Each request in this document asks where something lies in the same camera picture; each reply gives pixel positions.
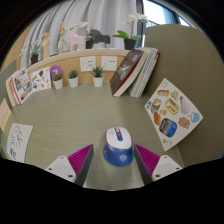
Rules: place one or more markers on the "small plant in white pot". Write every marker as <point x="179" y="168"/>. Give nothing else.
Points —
<point x="73" y="82"/>
<point x="98" y="81"/>
<point x="58" y="84"/>

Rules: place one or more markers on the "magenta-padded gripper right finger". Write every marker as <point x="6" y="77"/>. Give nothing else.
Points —
<point x="148" y="159"/>

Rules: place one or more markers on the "white card with small pictures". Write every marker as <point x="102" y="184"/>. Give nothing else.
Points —
<point x="41" y="79"/>

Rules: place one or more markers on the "dark-framed window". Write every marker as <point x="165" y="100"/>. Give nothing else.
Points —
<point x="156" y="11"/>

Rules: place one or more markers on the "pink horse figure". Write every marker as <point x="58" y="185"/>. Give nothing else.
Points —
<point x="76" y="41"/>

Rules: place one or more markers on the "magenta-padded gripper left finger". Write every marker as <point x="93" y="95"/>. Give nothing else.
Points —
<point x="80" y="159"/>

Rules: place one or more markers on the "white books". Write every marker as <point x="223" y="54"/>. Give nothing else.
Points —
<point x="9" y="93"/>

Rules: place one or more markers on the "white sheet with colourful stickers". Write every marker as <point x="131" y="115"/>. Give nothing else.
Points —
<point x="173" y="115"/>

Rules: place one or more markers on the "dark horse figure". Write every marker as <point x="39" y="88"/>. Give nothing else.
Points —
<point x="99" y="36"/>

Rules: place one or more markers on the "green partition panel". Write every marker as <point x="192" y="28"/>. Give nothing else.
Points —
<point x="190" y="56"/>
<point x="6" y="75"/>

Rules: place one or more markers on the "blue and white computer mouse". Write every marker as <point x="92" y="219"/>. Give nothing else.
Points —
<point x="118" y="150"/>

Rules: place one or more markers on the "red and white magazine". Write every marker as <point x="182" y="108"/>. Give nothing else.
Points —
<point x="21" y="86"/>

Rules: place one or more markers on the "wooden mannequin figure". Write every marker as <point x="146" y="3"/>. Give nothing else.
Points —
<point x="62" y="35"/>

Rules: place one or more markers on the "wooden hand model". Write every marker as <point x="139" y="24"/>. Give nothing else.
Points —
<point x="45" y="40"/>

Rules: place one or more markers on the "white wall socket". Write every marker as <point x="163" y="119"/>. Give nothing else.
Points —
<point x="88" y="64"/>
<point x="109" y="63"/>

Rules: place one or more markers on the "purple round sign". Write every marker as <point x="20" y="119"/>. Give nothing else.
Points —
<point x="56" y="70"/>

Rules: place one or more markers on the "white mouse pad with drawing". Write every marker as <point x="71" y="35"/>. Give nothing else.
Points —
<point x="19" y="141"/>

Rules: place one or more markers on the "white orchid in black pot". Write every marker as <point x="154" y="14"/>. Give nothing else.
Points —
<point x="34" y="59"/>
<point x="89" y="44"/>
<point x="130" y="43"/>

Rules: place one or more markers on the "light wooden desk ledge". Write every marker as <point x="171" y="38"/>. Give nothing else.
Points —
<point x="71" y="61"/>

